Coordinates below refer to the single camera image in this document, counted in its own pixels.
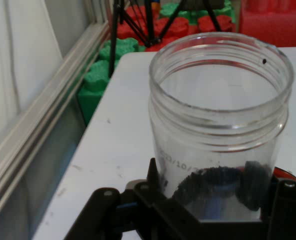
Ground red bowl black rim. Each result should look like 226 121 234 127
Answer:
272 166 296 192

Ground black seeds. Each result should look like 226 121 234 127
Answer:
160 58 267 202

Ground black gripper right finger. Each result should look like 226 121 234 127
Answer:
262 174 296 240

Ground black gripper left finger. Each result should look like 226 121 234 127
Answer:
63 157 201 240

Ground white wall cable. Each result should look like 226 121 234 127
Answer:
5 0 22 111

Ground clear plastic jar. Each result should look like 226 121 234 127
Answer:
148 31 295 223

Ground aluminium wall rail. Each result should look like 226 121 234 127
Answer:
0 21 113 226

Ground black camera tripod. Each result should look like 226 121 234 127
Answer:
107 0 223 79

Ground green foam block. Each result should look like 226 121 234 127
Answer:
77 37 141 126
159 0 236 27

